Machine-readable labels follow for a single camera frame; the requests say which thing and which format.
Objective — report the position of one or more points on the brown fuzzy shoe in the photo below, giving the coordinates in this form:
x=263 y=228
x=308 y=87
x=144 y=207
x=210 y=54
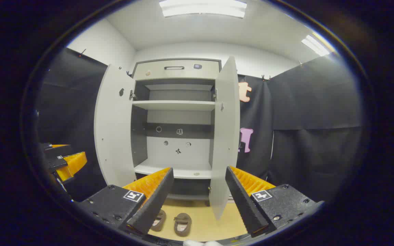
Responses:
x=158 y=220
x=182 y=223

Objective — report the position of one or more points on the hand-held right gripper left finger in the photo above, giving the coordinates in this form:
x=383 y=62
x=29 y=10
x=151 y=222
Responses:
x=152 y=205

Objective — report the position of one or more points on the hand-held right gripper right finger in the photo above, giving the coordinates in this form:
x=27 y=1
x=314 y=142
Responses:
x=243 y=201

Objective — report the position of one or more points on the white shoe cabinet door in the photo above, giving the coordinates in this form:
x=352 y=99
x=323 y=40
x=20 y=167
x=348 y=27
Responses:
x=115 y=130
x=224 y=136

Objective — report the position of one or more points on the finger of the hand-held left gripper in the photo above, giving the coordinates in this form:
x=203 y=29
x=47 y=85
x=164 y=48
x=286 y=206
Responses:
x=74 y=164
x=58 y=152

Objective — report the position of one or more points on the white shoe cabinet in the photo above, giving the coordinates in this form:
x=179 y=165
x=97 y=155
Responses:
x=173 y=105

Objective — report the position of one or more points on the ceiling light panel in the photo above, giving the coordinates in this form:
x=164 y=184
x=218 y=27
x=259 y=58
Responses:
x=204 y=8
x=315 y=45

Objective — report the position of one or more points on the grey cabinet drawer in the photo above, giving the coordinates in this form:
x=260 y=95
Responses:
x=156 y=71

